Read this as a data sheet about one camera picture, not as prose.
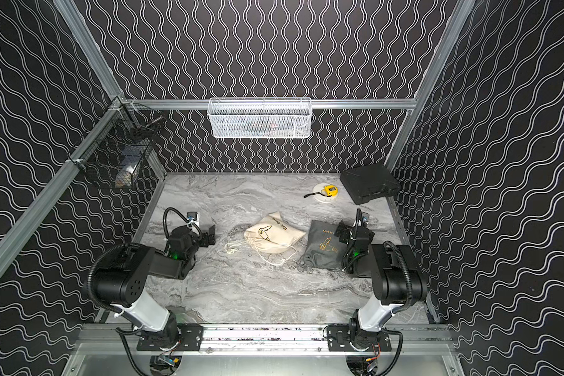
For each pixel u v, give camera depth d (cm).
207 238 85
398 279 46
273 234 92
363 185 116
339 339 74
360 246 74
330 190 110
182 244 73
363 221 80
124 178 84
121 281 47
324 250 88
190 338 75
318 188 114
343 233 88
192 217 82
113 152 92
